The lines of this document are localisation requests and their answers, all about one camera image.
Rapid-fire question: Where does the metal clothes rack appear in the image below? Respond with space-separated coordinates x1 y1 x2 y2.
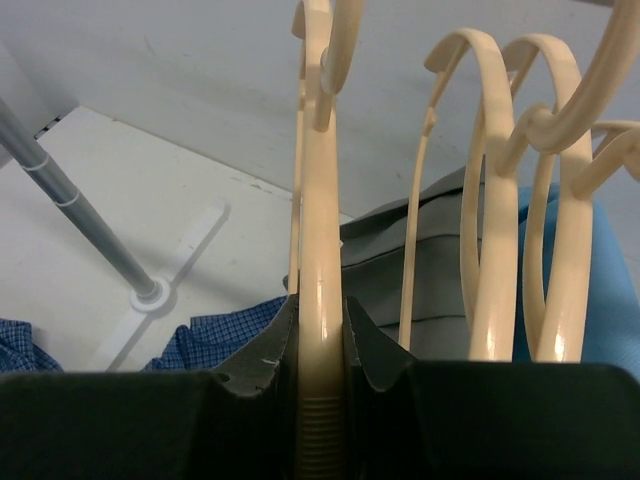
0 94 231 372

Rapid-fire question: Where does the blue plaid shirt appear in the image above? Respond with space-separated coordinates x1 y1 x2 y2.
1 296 286 374

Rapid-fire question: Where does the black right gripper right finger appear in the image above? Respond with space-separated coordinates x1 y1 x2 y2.
343 297 639 479

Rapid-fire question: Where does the grey hanging garment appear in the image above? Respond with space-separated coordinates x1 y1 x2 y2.
340 168 470 360

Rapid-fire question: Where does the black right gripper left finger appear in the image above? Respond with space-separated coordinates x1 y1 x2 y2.
1 297 298 479

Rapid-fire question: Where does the light blue hanging garment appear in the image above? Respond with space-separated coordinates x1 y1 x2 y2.
512 184 639 379

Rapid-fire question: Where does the beige hanger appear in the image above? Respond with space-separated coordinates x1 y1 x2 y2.
288 1 364 479
497 1 639 175
398 28 518 361
500 34 595 363

